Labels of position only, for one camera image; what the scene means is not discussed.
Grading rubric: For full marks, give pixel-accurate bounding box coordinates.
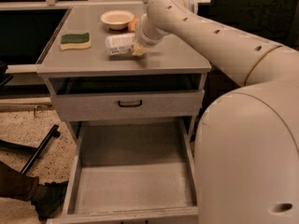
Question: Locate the grey drawer cabinet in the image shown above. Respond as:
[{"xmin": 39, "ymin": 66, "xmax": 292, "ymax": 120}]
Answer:
[{"xmin": 37, "ymin": 4, "xmax": 210, "ymax": 136}]

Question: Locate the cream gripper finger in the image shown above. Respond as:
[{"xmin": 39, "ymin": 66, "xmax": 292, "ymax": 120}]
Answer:
[{"xmin": 132, "ymin": 43, "xmax": 150, "ymax": 56}]

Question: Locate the person's leg and shoe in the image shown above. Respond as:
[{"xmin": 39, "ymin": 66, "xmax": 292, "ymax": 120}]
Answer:
[{"xmin": 0, "ymin": 161, "xmax": 68, "ymax": 221}]

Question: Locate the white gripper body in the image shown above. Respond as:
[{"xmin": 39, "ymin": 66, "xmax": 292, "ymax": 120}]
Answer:
[{"xmin": 135, "ymin": 14, "xmax": 168, "ymax": 47}]

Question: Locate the white bowl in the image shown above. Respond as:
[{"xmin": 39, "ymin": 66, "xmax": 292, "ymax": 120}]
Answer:
[{"xmin": 101, "ymin": 10, "xmax": 135, "ymax": 31}]

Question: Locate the black chair base leg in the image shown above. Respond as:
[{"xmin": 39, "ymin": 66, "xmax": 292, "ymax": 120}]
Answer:
[{"xmin": 0, "ymin": 124, "xmax": 61, "ymax": 175}]

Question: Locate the green yellow sponge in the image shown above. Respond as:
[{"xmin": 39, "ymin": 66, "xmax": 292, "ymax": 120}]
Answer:
[{"xmin": 60, "ymin": 33, "xmax": 92, "ymax": 50}]

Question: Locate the closed drawer with black handle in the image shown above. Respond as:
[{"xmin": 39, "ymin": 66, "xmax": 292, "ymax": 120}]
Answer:
[{"xmin": 51, "ymin": 91, "xmax": 205, "ymax": 121}]

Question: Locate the black office chair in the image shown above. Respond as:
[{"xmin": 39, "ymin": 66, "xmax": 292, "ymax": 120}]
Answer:
[{"xmin": 195, "ymin": 0, "xmax": 299, "ymax": 110}]

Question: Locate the open bottom drawer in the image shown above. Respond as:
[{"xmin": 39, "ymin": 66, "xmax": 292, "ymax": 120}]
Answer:
[{"xmin": 47, "ymin": 119, "xmax": 199, "ymax": 224}]

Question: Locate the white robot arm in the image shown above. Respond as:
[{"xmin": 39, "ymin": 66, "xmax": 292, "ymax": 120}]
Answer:
[{"xmin": 136, "ymin": 0, "xmax": 299, "ymax": 224}]

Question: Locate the orange fruit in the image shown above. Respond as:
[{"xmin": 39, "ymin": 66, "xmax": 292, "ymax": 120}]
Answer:
[{"xmin": 128, "ymin": 18, "xmax": 139, "ymax": 33}]

